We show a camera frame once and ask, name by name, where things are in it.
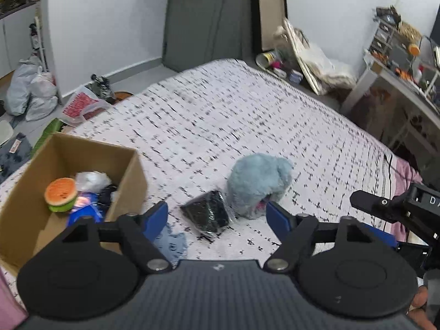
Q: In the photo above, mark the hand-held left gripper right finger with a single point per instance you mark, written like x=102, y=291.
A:
x=278, y=218

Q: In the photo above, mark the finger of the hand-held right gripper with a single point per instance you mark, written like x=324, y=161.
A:
x=383, y=235
x=374, y=203

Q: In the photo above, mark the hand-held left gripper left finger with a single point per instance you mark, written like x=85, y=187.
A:
x=156, y=220

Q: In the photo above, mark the blue plush toy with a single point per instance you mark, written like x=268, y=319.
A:
x=257, y=182

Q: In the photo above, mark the black shiny packet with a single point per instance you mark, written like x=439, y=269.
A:
x=208, y=215

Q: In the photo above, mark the black glossy pouch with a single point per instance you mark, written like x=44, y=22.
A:
x=108, y=197

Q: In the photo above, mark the blue tissue packet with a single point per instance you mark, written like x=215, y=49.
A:
x=86, y=209

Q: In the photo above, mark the clear plastic bag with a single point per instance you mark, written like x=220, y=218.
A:
x=92, y=180

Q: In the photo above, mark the watermelon slice toy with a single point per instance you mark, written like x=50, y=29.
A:
x=61, y=194

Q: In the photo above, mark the brown cardboard box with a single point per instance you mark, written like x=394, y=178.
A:
x=24, y=220

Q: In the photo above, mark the person's right hand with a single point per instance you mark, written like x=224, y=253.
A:
x=419, y=299

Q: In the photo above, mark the pink bed sheet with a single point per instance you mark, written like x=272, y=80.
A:
x=407, y=172

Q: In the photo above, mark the white black patterned blanket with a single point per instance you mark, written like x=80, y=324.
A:
x=223, y=120

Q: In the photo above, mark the white desk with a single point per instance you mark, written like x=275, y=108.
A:
x=385, y=82

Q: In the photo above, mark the red printed plastic bag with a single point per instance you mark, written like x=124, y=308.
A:
x=80, y=105

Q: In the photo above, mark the green bag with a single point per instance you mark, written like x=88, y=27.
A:
x=48, y=134

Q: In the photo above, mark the beige tote bag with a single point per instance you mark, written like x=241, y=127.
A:
x=319, y=65

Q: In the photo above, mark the blue jeans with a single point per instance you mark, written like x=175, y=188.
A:
x=13, y=154

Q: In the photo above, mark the paper cup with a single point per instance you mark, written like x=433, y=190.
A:
x=268, y=59

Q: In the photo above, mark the white plastic bag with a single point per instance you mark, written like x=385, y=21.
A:
x=43, y=94

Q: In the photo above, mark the grey drawer organiser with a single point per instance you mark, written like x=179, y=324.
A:
x=385, y=34

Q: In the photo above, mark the grey plastic bag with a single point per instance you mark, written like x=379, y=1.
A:
x=20, y=89

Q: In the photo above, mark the grey door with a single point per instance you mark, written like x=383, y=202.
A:
x=206, y=20

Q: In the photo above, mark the white floor stand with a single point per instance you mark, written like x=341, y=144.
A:
x=38, y=41

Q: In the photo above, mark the grey storage cabinet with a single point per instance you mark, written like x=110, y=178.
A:
x=13, y=24

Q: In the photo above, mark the black picture frame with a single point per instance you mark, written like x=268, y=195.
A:
x=270, y=7

